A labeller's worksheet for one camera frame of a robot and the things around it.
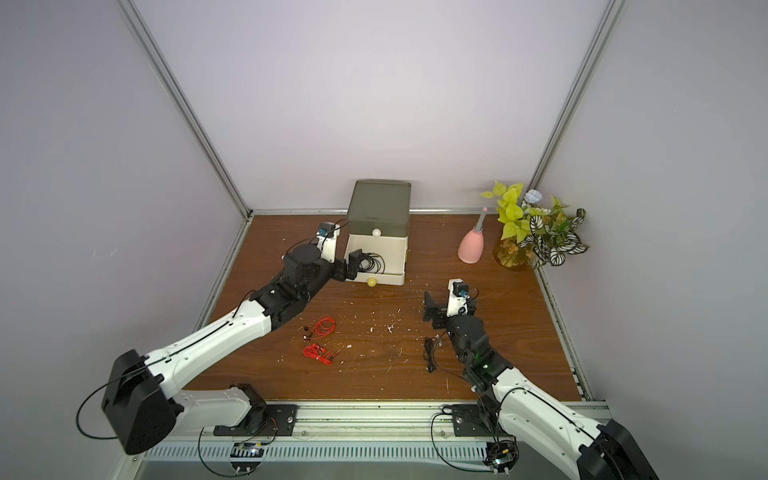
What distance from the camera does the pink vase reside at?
963 mm

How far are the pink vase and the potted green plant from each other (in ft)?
0.24

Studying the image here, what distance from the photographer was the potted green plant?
0.81 meters
